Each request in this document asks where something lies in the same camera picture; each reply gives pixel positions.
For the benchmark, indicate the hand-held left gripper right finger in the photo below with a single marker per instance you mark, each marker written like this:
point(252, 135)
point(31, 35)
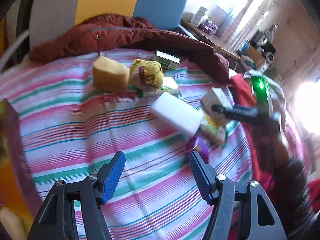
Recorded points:
point(201, 177)

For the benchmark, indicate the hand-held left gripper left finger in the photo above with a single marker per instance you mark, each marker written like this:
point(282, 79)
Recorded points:
point(113, 177)

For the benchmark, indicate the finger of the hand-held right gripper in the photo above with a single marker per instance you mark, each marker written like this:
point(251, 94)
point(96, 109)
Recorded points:
point(235, 113)

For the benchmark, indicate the white cardboard box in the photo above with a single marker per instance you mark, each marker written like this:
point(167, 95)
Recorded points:
point(215, 97)

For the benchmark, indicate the yellow green packet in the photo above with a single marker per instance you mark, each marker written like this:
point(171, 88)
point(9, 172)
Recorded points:
point(212, 130)

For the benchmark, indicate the purple packet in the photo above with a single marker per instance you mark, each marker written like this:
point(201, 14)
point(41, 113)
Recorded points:
point(200, 145)

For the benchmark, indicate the white foam block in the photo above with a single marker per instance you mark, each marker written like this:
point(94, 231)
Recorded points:
point(177, 115)

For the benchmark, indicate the white green tissue pack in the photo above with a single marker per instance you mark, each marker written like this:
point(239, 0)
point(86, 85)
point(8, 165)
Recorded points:
point(171, 83)

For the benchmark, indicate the small green box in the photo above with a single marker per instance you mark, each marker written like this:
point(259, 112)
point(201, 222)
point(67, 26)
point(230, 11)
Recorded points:
point(167, 60)

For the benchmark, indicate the yellow yarn ball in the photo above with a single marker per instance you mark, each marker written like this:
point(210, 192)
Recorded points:
point(150, 72)

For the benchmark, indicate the gold tin box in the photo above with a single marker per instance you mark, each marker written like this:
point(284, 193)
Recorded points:
point(12, 180)

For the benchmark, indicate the yellow sponge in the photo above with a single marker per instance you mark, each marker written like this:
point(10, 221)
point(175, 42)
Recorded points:
point(110, 76)

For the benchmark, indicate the person's right forearm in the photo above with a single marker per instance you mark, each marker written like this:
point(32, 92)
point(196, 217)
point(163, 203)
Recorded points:
point(280, 160)

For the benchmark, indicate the brown cardboard box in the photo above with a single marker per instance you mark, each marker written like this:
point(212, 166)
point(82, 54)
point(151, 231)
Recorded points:
point(255, 55)

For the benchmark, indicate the black appliance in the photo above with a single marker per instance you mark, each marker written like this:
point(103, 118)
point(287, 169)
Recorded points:
point(265, 43)

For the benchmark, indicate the striped bed sheet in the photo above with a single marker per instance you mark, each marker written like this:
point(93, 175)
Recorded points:
point(75, 130)

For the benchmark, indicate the wooden side desk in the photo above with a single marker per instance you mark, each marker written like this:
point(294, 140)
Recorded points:
point(207, 38)

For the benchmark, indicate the pale patterned curtain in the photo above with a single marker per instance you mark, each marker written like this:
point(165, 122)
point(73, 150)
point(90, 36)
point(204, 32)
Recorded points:
point(250, 12)

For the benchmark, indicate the purple box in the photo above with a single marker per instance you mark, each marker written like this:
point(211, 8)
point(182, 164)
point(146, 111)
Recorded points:
point(208, 27)

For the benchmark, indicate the white carton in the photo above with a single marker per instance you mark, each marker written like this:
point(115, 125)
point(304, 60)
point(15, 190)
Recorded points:
point(198, 16)

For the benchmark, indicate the maroon jacket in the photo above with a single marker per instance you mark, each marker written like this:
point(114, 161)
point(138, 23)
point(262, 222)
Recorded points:
point(112, 33)

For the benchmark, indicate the grey chair armrest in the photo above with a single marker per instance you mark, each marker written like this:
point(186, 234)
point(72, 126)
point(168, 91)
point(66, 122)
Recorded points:
point(12, 47)

